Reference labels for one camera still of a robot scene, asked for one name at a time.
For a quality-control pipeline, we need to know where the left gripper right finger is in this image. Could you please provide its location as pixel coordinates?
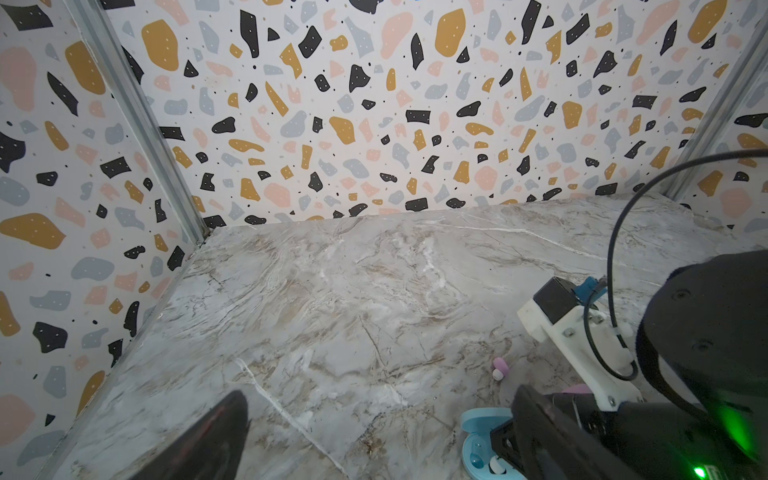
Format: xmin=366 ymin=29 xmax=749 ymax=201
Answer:
xmin=512 ymin=385 xmax=639 ymax=479

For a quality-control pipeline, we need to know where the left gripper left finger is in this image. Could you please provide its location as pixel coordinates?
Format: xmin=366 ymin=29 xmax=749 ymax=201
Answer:
xmin=132 ymin=390 xmax=249 ymax=480

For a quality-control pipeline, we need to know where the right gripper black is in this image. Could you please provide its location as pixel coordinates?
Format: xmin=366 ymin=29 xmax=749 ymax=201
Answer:
xmin=490 ymin=248 xmax=768 ymax=480

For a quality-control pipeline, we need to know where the blue earbud charging case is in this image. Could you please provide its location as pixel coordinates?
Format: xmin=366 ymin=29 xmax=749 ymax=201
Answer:
xmin=460 ymin=407 xmax=524 ymax=480

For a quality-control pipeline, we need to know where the pink earbud charging case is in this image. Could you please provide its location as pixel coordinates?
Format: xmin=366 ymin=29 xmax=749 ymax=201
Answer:
xmin=558 ymin=384 xmax=593 ymax=395

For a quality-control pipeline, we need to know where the pink earbud far left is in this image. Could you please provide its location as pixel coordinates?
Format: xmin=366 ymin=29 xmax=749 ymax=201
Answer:
xmin=492 ymin=357 xmax=509 ymax=382

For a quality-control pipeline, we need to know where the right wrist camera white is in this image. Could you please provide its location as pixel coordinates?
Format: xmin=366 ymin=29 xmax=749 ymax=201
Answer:
xmin=517 ymin=277 xmax=643 ymax=412

